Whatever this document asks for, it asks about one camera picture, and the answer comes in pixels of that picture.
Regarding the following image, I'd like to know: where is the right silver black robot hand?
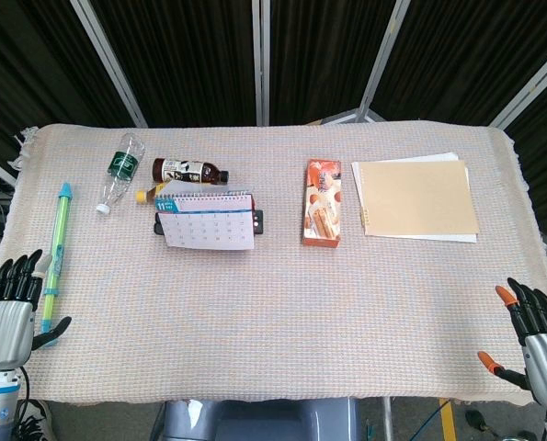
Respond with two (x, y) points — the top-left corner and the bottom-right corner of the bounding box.
(477, 277), (547, 413)

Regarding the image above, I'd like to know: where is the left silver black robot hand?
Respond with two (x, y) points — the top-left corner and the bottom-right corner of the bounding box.
(0, 249), (73, 371)

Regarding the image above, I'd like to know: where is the spiral desk calendar red base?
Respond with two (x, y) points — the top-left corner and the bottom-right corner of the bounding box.
(154, 179), (256, 252)

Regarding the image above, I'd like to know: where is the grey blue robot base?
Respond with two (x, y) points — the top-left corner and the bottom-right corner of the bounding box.
(151, 397), (364, 441)

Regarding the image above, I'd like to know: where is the green blue toy water gun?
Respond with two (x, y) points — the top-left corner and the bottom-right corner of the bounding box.
(40, 182), (74, 348)

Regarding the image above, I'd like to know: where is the black white shoe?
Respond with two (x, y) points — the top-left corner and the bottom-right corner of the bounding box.
(14, 398), (56, 441)

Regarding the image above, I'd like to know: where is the metal table leg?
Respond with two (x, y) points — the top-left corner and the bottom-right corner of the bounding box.
(381, 396), (394, 441)

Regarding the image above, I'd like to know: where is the yellow-cap tea bottle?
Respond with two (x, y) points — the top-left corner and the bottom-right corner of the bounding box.
(134, 181), (173, 206)

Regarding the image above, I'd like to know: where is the clear green-label water bottle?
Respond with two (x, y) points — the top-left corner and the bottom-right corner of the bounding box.
(95, 132), (146, 215)

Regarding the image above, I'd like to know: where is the beige cover spiral notebook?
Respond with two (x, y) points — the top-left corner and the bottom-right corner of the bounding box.
(357, 159), (482, 238)

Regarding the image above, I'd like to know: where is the brown drink bottle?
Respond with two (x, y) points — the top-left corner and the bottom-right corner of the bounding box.
(152, 157), (231, 186)

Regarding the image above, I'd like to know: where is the beige woven tablecloth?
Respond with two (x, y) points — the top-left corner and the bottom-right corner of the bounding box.
(0, 119), (547, 409)

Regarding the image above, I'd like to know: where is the orange snack box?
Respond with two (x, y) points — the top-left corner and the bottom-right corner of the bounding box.
(301, 158), (344, 249)

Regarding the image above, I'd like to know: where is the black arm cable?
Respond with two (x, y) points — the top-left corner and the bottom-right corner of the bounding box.
(13, 366), (34, 441)

